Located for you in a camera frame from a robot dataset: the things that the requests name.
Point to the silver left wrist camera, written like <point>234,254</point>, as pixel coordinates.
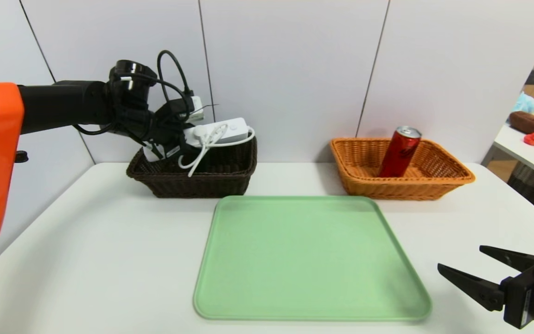
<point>196,104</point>

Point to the small red toy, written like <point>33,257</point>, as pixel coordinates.
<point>532,139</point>

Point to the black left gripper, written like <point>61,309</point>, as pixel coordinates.
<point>170,151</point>

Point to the brown plush toy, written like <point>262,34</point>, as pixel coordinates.
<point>529,123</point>

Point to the light blue plush toy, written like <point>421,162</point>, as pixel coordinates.
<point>529,103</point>

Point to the dark brown wicker basket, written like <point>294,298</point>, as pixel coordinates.
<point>220,181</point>

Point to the white side table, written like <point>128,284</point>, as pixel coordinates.
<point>526,155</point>

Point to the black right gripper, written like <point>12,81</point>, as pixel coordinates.
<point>520,300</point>

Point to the light green plastic tray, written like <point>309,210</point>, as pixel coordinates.
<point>304,260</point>

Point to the black and orange left arm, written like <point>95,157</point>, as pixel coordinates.
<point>63,102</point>

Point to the red soda can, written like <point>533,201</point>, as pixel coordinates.
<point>399,155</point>

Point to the orange wicker basket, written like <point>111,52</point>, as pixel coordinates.
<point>364,183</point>

